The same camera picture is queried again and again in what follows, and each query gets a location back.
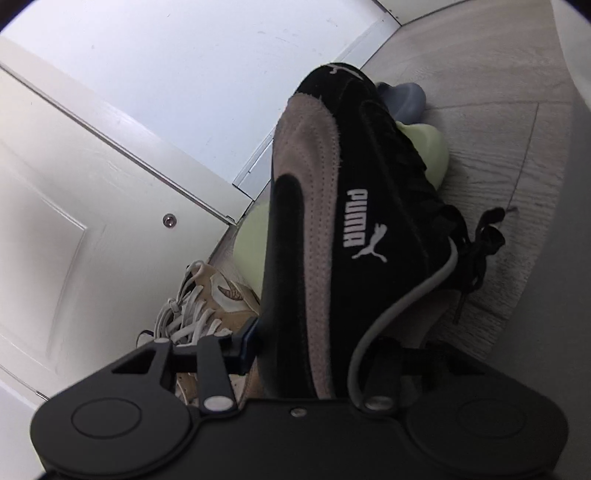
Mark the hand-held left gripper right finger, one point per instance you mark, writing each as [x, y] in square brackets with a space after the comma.
[388, 374]

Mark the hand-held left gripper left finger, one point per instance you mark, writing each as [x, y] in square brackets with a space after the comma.
[247, 346]

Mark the tan white lace-up sneaker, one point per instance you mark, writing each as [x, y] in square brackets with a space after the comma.
[221, 288]
[171, 323]

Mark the pale green foam slide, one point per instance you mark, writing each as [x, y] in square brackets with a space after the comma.
[251, 249]
[429, 152]

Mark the black suede sneaker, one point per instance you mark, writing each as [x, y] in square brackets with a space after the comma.
[323, 161]

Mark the grey foam slide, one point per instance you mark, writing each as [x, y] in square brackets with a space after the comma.
[406, 99]

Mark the round metal door knob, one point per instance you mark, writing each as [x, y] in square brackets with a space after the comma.
[170, 221]

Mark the white panelled door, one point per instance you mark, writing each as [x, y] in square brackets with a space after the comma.
[69, 207]

